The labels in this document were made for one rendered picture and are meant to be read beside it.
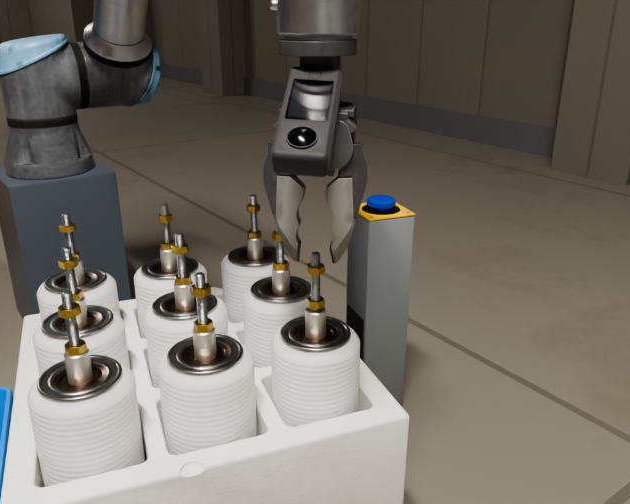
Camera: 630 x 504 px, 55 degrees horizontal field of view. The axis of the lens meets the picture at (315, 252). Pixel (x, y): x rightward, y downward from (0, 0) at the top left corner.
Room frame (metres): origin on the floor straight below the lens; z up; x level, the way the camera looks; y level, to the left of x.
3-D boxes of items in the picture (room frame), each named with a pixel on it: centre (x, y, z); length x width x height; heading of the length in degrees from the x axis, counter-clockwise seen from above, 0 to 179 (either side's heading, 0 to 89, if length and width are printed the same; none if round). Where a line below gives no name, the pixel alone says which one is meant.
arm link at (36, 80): (1.11, 0.48, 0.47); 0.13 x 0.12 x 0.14; 123
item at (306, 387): (0.57, 0.00, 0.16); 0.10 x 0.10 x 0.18
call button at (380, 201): (0.81, -0.09, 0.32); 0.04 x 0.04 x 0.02
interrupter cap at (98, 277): (0.71, 0.30, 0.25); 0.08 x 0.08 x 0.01
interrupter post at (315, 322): (0.57, 0.00, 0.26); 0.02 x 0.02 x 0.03
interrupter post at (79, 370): (0.49, 0.22, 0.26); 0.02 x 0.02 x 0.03
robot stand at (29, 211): (1.10, 0.49, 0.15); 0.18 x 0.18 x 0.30; 36
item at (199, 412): (0.53, 0.11, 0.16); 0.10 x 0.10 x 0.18
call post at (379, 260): (0.82, -0.09, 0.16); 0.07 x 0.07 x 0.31; 21
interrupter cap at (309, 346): (0.57, 0.00, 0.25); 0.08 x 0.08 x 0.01
